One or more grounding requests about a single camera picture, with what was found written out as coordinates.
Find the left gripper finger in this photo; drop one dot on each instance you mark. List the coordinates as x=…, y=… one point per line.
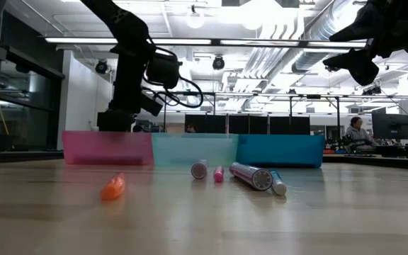
x=122, y=122

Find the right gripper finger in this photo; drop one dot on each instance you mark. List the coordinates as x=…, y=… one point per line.
x=361, y=65
x=367, y=25

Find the orange highlighter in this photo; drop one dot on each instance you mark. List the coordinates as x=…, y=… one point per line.
x=113, y=187

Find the purple thick marker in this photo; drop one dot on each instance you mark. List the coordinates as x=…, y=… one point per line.
x=199, y=170

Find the pink highlighter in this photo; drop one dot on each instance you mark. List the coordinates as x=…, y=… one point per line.
x=219, y=174

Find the lavender thick marker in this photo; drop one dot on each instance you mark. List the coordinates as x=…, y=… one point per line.
x=250, y=174

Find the blue whiteboard marker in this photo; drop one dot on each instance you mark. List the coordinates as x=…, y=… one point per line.
x=278, y=184

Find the black monitor on arm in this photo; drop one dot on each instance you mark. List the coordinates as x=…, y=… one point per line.
x=391, y=125

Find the person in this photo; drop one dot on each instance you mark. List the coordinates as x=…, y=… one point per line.
x=358, y=131
x=190, y=128
x=137, y=128

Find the black monitor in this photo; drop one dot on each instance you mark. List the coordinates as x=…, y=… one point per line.
x=102, y=124

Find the pink plastic bin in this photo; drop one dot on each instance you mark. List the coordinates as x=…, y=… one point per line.
x=108, y=148

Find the long ceiling light strip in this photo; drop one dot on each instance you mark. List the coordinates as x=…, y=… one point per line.
x=83, y=40

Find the translucent green plastic bin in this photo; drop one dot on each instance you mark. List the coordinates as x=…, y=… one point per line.
x=195, y=148

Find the black partition panel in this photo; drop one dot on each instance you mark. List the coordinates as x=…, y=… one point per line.
x=248, y=124
x=207, y=124
x=290, y=125

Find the blue plastic bin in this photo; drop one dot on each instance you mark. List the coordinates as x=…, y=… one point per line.
x=282, y=150

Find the black ceiling camera cluster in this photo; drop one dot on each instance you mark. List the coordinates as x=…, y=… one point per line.
x=372, y=91

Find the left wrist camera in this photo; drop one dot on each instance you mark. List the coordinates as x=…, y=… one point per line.
x=163, y=71

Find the silver ventilation duct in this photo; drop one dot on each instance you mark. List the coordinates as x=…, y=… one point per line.
x=314, y=39

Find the black aluminium table frame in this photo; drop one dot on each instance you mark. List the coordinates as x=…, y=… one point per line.
x=20, y=156

